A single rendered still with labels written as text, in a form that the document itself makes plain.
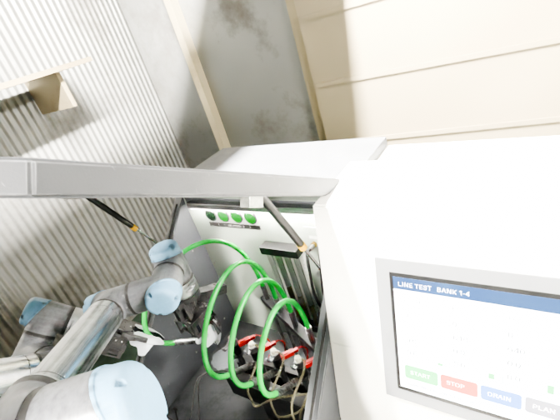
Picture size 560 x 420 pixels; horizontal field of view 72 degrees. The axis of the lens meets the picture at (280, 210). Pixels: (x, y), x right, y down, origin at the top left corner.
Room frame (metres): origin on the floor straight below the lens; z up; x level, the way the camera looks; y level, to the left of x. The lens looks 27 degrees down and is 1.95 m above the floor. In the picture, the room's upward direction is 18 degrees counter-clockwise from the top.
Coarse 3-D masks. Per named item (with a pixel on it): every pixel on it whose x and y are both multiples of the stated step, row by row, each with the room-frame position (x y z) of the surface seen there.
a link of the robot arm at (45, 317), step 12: (36, 300) 0.88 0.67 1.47; (48, 300) 0.89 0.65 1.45; (24, 312) 0.84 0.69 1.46; (36, 312) 0.85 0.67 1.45; (48, 312) 0.85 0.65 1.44; (60, 312) 0.86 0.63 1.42; (72, 312) 0.91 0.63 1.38; (24, 324) 0.84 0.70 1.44; (36, 324) 0.83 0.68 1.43; (48, 324) 0.84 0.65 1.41; (60, 324) 0.84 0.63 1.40
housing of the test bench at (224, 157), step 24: (288, 144) 1.36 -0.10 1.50; (312, 144) 1.28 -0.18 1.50; (336, 144) 1.20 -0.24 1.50; (360, 144) 1.14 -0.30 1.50; (384, 144) 1.12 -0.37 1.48; (408, 144) 1.09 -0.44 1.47; (432, 144) 1.03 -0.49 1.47; (456, 144) 0.98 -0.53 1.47; (480, 144) 0.94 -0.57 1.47; (504, 144) 0.89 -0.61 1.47; (528, 144) 0.85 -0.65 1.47; (552, 144) 0.82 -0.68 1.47; (216, 168) 1.35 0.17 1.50; (240, 168) 1.27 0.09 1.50; (264, 168) 1.20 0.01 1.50; (288, 168) 1.13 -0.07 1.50; (312, 168) 1.07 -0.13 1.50; (336, 168) 1.02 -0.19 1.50
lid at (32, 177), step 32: (0, 160) 0.39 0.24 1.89; (32, 160) 0.39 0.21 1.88; (64, 160) 0.41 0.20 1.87; (0, 192) 0.37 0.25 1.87; (32, 192) 0.38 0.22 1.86; (64, 192) 0.39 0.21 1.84; (96, 192) 0.42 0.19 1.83; (128, 192) 0.44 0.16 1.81; (160, 192) 0.47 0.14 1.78; (192, 192) 0.51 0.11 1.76; (224, 192) 0.55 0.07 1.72; (256, 192) 0.60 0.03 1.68; (288, 192) 0.67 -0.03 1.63; (320, 192) 0.75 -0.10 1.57
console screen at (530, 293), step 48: (384, 288) 0.62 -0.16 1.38; (432, 288) 0.56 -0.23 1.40; (480, 288) 0.51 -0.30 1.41; (528, 288) 0.47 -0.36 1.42; (384, 336) 0.60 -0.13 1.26; (432, 336) 0.54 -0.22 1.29; (480, 336) 0.49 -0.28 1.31; (528, 336) 0.45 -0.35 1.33; (432, 384) 0.52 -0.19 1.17; (480, 384) 0.47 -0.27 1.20; (528, 384) 0.43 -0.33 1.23
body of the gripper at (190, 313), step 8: (192, 296) 0.83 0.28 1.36; (184, 304) 0.82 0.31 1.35; (192, 304) 0.84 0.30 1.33; (200, 304) 0.85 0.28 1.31; (176, 312) 0.83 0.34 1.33; (184, 312) 0.83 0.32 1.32; (192, 312) 0.83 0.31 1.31; (200, 312) 0.83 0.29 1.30; (176, 320) 0.83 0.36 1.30; (184, 320) 0.82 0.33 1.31; (192, 320) 0.83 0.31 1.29; (200, 320) 0.82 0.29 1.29; (184, 328) 0.83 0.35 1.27; (192, 328) 0.79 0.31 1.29; (200, 328) 0.81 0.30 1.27; (192, 336) 0.81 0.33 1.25; (200, 336) 0.80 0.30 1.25
